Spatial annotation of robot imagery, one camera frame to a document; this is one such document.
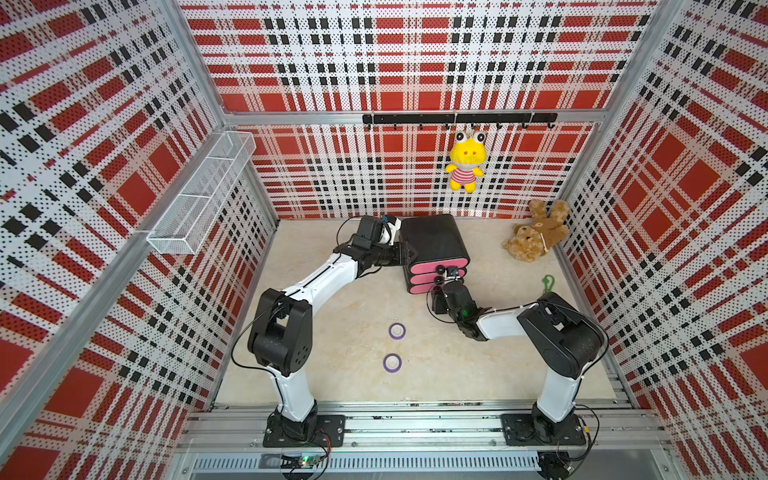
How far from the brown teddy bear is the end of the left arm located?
42cm

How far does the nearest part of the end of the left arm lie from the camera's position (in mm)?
675

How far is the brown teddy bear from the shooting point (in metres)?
1.04
